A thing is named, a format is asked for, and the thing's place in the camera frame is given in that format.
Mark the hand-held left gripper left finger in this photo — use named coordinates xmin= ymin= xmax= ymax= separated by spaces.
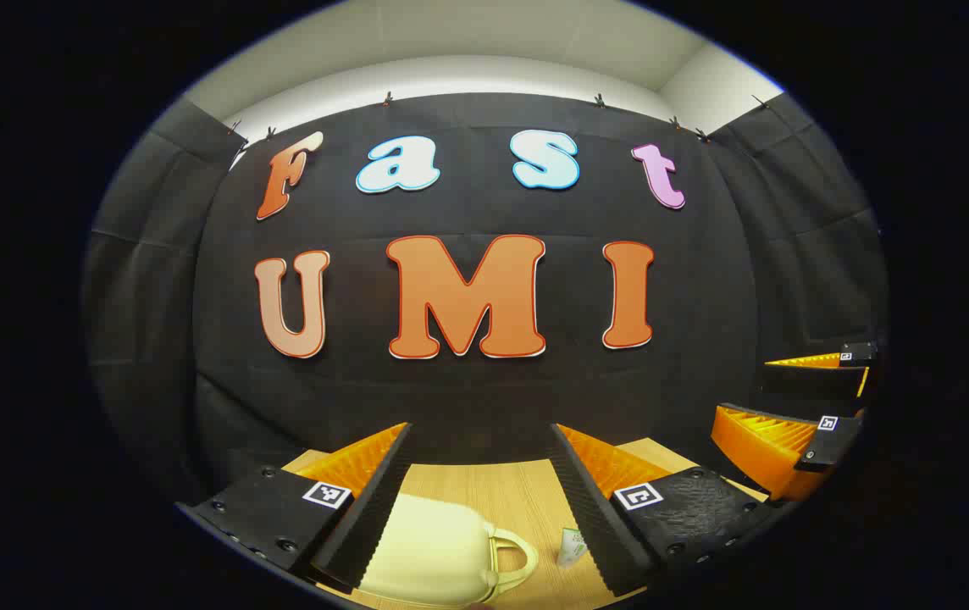
xmin=175 ymin=422 xmax=414 ymax=594

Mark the cream suitcase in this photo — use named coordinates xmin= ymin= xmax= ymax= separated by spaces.
xmin=357 ymin=494 xmax=539 ymax=609

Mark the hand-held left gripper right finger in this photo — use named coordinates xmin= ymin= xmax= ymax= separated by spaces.
xmin=549 ymin=422 xmax=782 ymax=597

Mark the white green skin care tube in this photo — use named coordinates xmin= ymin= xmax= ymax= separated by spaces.
xmin=557 ymin=527 xmax=589 ymax=568

